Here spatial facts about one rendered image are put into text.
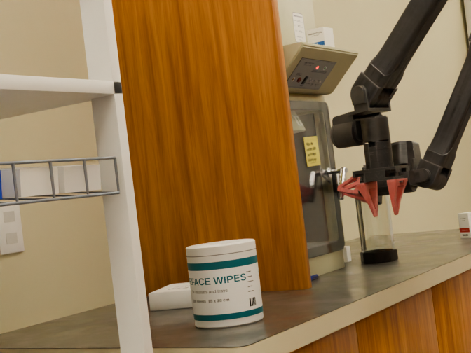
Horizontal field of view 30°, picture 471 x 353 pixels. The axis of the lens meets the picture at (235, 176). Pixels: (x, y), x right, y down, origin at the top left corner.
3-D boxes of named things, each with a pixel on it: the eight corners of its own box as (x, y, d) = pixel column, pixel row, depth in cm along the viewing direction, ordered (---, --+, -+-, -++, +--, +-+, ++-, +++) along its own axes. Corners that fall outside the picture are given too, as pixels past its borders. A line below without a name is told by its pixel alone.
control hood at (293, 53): (264, 91, 211) (259, 50, 211) (324, 94, 239) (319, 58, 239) (306, 83, 205) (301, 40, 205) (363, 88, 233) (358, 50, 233)
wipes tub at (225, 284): (181, 330, 161) (171, 248, 162) (219, 316, 173) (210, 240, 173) (240, 328, 155) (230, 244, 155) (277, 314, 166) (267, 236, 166)
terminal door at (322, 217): (288, 264, 211) (268, 99, 212) (343, 248, 237) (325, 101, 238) (291, 264, 211) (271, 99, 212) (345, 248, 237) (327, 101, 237)
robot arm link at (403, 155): (429, 181, 210) (445, 185, 217) (425, 134, 212) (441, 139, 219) (385, 188, 217) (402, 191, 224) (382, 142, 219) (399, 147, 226)
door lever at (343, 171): (327, 202, 231) (323, 198, 229) (331, 169, 235) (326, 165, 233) (346, 200, 228) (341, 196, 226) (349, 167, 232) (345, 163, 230)
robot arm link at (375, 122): (376, 111, 178) (392, 111, 182) (349, 116, 183) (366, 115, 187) (380, 145, 178) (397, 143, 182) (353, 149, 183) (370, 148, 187)
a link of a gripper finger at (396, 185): (380, 215, 186) (374, 171, 186) (412, 212, 182) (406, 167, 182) (367, 218, 180) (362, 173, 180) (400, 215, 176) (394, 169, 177)
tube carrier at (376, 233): (352, 260, 242) (342, 183, 242) (373, 255, 250) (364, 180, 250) (385, 258, 235) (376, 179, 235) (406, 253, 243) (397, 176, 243)
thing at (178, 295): (149, 311, 193) (147, 293, 193) (172, 300, 209) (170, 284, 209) (202, 307, 191) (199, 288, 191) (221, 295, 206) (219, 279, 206)
